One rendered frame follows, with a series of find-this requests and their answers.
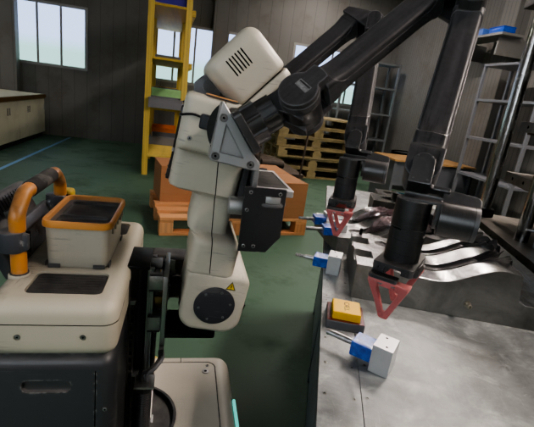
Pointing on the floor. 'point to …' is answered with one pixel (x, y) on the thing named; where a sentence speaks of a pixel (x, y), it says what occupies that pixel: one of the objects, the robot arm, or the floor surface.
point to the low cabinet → (10, 118)
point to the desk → (437, 180)
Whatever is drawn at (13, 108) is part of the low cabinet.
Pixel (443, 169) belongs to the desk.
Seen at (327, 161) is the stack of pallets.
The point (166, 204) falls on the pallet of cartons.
